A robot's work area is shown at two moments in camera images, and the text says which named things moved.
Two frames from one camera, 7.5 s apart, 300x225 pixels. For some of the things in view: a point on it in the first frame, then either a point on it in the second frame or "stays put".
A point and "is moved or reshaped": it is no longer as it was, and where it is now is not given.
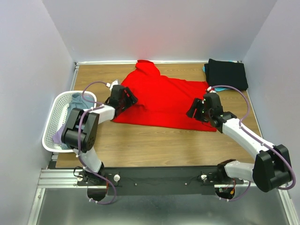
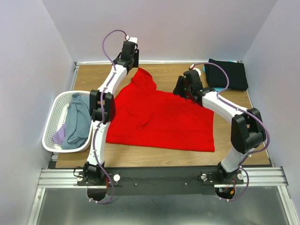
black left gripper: x=131 y=100 to x=135 y=56
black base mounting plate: x=142 y=180 stays put
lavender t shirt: x=57 y=136 stays put
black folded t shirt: x=222 y=73 stays put
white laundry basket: x=56 y=118 stays put
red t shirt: x=162 y=101 is moved or reshaped
